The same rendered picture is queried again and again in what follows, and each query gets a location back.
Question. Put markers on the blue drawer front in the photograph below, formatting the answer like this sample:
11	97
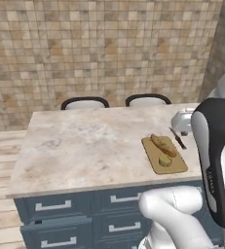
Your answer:
57	234
123	227
120	198
57	205

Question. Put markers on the brown sausage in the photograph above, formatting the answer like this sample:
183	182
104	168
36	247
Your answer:
163	145

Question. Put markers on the wooden cutting board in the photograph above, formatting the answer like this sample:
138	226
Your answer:
164	155

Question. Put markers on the black-framed white chair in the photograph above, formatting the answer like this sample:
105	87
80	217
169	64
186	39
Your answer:
147	99
84	103

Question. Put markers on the silver toaster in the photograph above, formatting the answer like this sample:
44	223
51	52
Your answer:
182	120

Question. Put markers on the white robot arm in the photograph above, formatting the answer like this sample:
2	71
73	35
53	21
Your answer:
211	155

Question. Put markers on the yellow cheese piece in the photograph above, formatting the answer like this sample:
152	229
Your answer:
165	160

